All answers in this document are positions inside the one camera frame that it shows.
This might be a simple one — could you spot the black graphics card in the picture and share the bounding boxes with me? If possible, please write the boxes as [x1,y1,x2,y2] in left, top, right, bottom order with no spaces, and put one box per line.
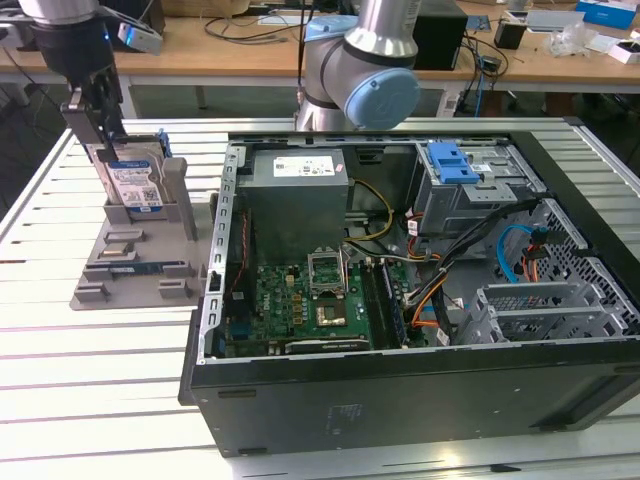
[283,337,372,356]

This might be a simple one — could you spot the grey drive cage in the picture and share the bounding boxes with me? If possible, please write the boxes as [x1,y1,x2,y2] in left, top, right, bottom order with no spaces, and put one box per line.
[414,142,546,239]

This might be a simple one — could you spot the grey power supply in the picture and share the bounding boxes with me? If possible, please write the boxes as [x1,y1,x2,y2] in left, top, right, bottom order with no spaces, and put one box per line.
[237,147,351,266]

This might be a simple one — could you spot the orange yellow wire bundle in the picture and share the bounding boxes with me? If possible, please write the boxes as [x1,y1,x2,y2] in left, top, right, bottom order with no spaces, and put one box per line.
[407,269,451,329]

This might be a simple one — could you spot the installed RAM stick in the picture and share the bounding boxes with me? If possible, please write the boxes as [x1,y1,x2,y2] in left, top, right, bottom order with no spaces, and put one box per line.
[382,262,407,349]

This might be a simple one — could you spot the hard disk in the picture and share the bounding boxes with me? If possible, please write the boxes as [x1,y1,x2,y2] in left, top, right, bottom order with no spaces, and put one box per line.
[82,128,169,217]

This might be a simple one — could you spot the blue wire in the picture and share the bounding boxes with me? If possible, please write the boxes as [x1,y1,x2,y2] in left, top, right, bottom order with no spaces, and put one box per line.
[497,224,545,286]

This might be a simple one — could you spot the small black box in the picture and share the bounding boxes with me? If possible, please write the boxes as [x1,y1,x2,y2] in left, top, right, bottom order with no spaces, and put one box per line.
[493,19,529,50]

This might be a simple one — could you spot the black computer tower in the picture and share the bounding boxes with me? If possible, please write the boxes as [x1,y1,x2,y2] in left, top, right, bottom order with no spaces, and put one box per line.
[413,12,469,71]

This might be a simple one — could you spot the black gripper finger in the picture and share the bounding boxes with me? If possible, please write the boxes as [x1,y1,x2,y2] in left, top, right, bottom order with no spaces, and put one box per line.
[94,69,127,161]
[60,88,110,152]

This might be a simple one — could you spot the large black box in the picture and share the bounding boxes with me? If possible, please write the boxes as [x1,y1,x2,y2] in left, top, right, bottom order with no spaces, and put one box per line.
[99,0,166,54]

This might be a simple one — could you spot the yellow black wires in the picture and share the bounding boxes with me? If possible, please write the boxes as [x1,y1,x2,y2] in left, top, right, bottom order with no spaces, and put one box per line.
[344,179,396,247]

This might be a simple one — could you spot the clear plastic bags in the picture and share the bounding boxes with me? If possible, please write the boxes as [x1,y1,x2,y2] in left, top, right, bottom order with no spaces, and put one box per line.
[542,22,601,57]

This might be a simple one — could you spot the blue cardboard box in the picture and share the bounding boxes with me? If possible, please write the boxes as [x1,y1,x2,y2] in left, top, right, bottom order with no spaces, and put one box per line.
[574,0,640,29]

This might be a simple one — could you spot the wooden desk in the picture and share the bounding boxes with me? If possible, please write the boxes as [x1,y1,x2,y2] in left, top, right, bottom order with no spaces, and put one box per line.
[0,0,640,96]

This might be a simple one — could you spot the blue drive cage latch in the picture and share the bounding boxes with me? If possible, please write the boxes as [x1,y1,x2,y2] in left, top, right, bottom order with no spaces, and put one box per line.
[427,142,481,185]

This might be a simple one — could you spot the grey flat device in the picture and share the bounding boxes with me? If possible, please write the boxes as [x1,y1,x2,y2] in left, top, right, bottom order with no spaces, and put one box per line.
[524,8,586,34]

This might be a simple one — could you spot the black RAM slot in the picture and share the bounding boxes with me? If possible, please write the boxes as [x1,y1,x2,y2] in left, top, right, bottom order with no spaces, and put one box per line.
[360,264,386,351]

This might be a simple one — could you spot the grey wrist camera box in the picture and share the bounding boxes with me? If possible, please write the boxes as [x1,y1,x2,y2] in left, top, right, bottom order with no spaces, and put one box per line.
[117,7,165,56]

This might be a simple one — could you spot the black sleeved wire bundle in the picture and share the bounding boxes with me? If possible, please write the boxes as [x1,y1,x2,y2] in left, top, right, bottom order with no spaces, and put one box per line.
[404,197,544,306]

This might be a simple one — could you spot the blue RAM stick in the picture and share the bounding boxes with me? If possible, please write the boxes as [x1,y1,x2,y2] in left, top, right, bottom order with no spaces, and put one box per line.
[110,262,169,276]

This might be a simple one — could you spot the blue hanging cable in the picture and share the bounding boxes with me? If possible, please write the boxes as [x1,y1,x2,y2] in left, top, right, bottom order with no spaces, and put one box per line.
[474,49,489,116]

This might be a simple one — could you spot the grey parts rack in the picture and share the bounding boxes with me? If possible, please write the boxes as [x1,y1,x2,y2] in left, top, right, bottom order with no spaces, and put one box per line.
[69,157,209,312]

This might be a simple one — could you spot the green motherboard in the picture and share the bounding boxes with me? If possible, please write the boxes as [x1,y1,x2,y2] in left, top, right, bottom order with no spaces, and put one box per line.
[222,244,431,354]

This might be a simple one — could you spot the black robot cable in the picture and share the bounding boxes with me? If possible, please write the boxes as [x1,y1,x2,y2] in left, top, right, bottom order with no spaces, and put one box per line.
[297,0,307,104]

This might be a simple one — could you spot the metal socket cover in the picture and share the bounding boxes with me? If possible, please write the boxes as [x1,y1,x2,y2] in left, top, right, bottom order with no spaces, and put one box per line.
[305,247,349,296]

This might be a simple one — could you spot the grey disk bay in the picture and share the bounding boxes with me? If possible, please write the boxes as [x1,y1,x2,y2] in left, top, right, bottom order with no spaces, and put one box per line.
[454,281,629,346]

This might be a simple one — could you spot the white box with black inlay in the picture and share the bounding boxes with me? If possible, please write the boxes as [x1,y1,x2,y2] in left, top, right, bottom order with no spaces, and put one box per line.
[607,39,640,65]

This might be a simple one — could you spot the black PC case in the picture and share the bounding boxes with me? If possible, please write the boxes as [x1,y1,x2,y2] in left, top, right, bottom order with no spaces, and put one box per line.
[178,117,640,459]

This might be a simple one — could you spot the CPU socket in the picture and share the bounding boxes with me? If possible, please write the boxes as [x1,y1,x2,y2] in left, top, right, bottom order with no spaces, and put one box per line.
[314,298,347,326]

